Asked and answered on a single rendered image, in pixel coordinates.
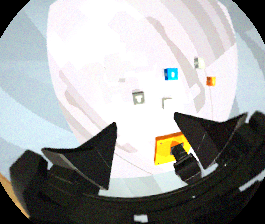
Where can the blue block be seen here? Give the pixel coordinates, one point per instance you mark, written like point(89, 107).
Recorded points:
point(171, 74)

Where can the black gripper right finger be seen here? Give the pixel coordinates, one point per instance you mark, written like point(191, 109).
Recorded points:
point(208, 138)

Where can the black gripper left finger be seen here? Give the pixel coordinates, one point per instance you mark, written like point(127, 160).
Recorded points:
point(92, 160)

